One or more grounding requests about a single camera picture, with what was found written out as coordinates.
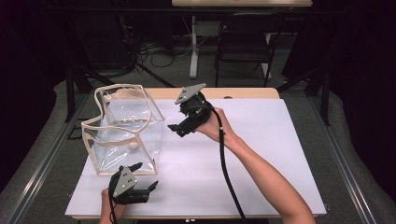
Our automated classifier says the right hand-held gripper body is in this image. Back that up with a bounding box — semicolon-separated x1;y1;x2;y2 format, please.
174;82;213;132

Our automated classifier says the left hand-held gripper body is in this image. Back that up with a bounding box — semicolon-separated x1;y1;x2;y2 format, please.
107;165;150;205

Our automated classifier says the clear plastic bag beige trim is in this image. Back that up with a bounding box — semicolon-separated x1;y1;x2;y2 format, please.
80;83;166;177

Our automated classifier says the person's right hand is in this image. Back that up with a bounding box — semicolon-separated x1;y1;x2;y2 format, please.
193;106;240;147

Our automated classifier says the person's left hand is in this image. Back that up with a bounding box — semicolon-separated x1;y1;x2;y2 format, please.
99;188;128;219

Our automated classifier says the white table sheet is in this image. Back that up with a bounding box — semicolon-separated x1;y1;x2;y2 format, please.
64;98;328;218

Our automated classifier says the white-legged background desk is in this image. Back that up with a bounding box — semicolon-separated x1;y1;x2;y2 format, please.
171;0;314;79

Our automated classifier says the black folding chair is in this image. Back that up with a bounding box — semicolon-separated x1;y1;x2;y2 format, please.
213;12;286;89

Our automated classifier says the black metal stand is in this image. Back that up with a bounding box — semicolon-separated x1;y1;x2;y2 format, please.
63;18;96;123
276;65;332;127

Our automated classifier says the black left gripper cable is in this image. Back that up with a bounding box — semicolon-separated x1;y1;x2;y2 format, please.
107;183;120;224

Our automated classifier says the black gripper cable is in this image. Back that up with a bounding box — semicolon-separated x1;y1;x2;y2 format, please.
186;104;249;224
107;183;120;224

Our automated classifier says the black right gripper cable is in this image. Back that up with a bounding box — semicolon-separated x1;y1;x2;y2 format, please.
186;104;249;224

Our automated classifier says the tangle of floor cables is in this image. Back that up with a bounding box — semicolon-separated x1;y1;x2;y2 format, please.
122;15;195;77

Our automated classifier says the aluminium frame rail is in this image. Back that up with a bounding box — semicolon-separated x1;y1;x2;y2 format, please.
2;92;92;224
305;92;378;224

